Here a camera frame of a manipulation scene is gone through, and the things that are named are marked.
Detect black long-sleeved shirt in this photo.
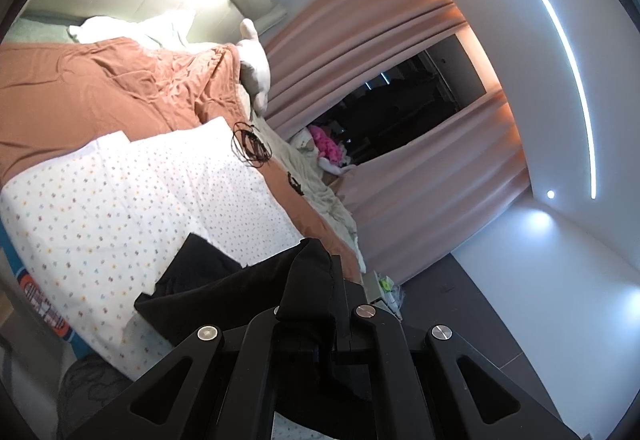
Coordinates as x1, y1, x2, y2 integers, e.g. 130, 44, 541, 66
134, 234, 373, 440

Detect person's legs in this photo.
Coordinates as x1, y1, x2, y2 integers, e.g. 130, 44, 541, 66
55, 352, 151, 440

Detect orange blanket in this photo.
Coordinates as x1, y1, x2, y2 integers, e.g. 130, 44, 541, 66
0, 38, 363, 286

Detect white plush pillow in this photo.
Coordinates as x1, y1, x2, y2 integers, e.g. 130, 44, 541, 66
235, 19, 273, 116

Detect beige crumpled blanket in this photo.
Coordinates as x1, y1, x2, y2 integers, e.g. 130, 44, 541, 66
250, 113, 366, 271

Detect tangled black cable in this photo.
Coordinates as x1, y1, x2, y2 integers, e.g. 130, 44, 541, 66
231, 120, 273, 168

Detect white nightstand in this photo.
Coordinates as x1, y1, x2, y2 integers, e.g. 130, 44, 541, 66
365, 270, 406, 321

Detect pink clothes pile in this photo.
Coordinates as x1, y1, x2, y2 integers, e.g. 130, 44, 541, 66
307, 124, 351, 166

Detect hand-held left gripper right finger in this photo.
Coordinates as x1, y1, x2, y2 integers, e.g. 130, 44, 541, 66
320, 254, 583, 440

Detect ceiling strip light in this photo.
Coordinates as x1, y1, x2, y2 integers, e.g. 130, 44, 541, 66
511, 0, 598, 200

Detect white dotted bed sheet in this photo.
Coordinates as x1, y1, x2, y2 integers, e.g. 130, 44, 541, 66
0, 117, 306, 440

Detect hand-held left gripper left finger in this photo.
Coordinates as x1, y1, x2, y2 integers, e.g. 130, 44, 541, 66
95, 305, 321, 440

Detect clear plastic bag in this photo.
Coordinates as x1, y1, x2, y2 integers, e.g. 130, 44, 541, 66
387, 285, 406, 316

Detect pink curtain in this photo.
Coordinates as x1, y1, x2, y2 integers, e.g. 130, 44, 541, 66
265, 0, 471, 131
330, 95, 531, 291

